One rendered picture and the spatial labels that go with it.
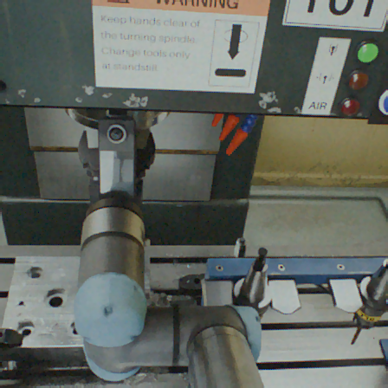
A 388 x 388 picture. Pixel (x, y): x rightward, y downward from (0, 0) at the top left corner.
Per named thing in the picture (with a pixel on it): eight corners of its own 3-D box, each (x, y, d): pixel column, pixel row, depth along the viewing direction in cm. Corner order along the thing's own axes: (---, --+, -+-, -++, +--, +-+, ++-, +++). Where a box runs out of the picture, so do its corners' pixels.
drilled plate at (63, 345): (150, 357, 113) (151, 344, 110) (1, 361, 109) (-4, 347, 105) (149, 270, 130) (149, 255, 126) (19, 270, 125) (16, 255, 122)
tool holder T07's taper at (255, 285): (265, 282, 94) (272, 255, 89) (267, 304, 91) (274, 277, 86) (239, 281, 94) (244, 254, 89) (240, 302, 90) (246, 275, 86)
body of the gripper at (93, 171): (91, 187, 81) (85, 251, 73) (87, 140, 75) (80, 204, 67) (144, 188, 82) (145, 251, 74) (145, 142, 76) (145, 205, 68)
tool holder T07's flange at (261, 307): (268, 287, 97) (270, 279, 95) (270, 317, 92) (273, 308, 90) (231, 286, 96) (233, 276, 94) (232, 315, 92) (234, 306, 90)
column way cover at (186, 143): (214, 204, 154) (239, 29, 118) (35, 203, 146) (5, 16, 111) (212, 192, 157) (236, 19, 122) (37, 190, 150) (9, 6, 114)
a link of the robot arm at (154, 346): (171, 384, 72) (175, 339, 65) (82, 386, 71) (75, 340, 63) (170, 333, 78) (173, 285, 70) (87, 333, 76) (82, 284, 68)
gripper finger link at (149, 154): (129, 137, 81) (113, 176, 75) (129, 127, 80) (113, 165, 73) (161, 142, 81) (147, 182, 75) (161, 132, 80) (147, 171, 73)
